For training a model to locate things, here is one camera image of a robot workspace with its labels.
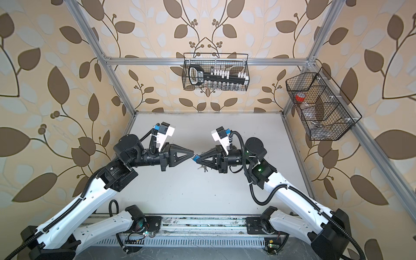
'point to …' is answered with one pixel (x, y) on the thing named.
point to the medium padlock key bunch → (205, 167)
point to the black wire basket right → (325, 111)
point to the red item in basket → (300, 96)
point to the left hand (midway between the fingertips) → (192, 157)
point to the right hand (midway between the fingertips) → (198, 163)
